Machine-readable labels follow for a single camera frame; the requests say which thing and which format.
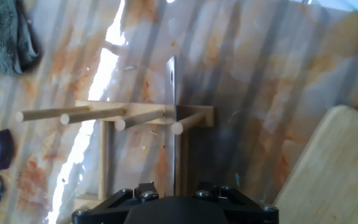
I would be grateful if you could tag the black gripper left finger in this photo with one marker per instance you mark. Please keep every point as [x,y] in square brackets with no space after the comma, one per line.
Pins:
[104,211]

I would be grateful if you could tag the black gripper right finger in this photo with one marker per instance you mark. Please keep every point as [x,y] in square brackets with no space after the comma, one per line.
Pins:
[247,213]

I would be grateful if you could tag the steel cleaver knife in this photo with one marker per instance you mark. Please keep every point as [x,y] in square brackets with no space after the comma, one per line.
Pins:
[171,93]

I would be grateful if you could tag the wooden cutting board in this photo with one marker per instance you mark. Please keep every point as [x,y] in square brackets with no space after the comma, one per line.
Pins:
[331,174]

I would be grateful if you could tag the wooden peg rack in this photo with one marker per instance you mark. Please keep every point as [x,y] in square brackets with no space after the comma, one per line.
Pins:
[135,109]

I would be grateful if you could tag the orange marbled table mat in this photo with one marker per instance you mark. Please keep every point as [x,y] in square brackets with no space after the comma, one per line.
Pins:
[259,62]

